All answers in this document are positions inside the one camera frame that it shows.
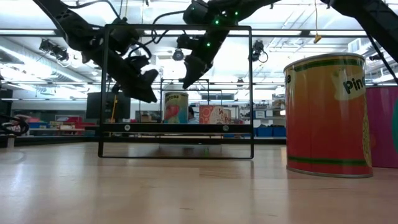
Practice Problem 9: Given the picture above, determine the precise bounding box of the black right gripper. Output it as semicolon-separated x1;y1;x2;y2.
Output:
176;29;233;90

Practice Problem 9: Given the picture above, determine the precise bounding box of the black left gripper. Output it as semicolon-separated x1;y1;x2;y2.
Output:
82;17;160;104

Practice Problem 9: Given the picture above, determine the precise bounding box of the teal tomato can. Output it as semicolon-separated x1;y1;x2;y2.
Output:
164;91;190;124

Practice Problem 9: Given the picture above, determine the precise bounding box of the red patterned soup can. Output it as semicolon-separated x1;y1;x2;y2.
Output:
198;105;233;124

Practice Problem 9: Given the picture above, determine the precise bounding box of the orange pineapple can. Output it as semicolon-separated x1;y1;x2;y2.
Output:
284;52;374;179

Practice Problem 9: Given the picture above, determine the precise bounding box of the magenta label can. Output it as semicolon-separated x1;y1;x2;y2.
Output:
365;85;398;169

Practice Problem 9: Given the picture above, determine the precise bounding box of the yellow pole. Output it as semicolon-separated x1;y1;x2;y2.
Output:
109;95;119;138

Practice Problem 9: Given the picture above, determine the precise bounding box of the person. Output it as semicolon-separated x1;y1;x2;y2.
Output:
187;106;197;124

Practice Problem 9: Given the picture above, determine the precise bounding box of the black monitor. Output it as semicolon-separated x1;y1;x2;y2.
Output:
86;91;131;121

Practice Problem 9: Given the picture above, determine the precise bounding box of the red storage bin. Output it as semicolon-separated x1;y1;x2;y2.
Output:
61;116;85;131

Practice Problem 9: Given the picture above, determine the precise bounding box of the blue storage bin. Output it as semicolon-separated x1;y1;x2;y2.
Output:
272;126;287;138
256;126;273;138

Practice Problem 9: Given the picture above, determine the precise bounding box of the wooden shelf with black frame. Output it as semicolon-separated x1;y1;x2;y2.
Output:
98;24;254;159

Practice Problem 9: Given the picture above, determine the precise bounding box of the black aluminium table frame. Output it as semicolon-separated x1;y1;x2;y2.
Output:
0;135;287;147

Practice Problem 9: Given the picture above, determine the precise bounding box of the yellow hanging cable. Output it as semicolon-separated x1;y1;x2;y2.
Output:
313;0;323;44

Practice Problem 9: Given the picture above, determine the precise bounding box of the black coiled cable bundle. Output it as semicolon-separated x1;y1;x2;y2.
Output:
0;113;30;138

